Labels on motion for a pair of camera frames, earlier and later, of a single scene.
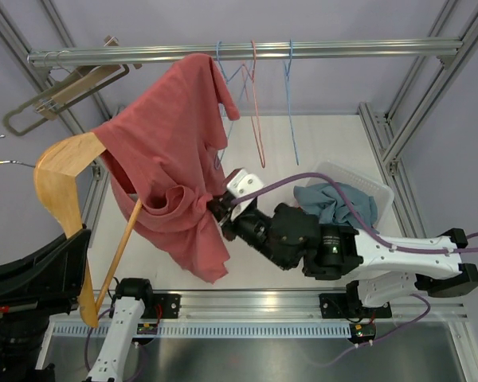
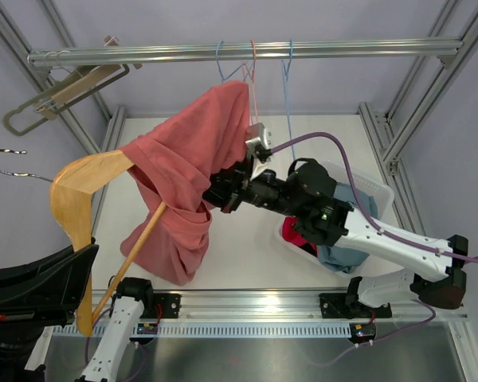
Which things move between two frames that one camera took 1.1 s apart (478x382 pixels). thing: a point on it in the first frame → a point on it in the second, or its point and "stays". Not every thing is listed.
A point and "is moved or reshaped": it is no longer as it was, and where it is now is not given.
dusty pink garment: x=160 y=134 is moved or reshaped
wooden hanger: x=54 y=177 → x=71 y=192
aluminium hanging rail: x=442 y=48 stays
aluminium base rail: x=247 y=305 stays
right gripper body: x=221 y=211 → x=231 y=189
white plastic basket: x=382 y=193 stays
